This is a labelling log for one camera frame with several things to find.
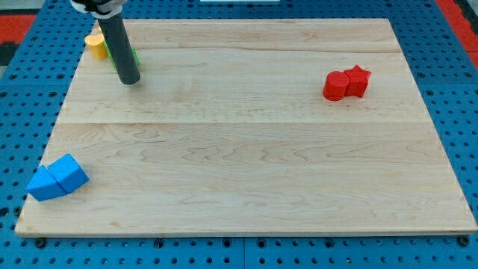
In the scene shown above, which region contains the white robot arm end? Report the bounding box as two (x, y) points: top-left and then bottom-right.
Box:
(70, 0), (127, 19)

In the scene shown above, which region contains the red star block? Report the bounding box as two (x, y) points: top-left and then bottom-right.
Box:
(344, 65), (372, 98)

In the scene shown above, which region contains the light wooden board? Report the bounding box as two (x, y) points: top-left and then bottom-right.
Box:
(16, 19), (477, 238)

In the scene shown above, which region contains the red cylinder block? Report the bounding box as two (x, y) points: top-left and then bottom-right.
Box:
(323, 71), (350, 102)

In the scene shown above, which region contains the green block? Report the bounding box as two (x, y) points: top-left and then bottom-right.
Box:
(103, 41), (140, 72)

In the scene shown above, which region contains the grey cylindrical pointer rod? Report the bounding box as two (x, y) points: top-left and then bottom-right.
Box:
(98, 13), (140, 85)

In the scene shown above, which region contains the yellow heart block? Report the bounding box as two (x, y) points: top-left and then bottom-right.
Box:
(84, 34), (108, 61)

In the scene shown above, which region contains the blue cube block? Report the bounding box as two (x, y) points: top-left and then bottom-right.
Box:
(47, 153), (90, 194)

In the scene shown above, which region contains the blue triangle block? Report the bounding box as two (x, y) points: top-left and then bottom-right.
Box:
(26, 166), (66, 202)

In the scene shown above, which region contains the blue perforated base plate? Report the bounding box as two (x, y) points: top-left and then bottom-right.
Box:
(1, 1), (477, 268)

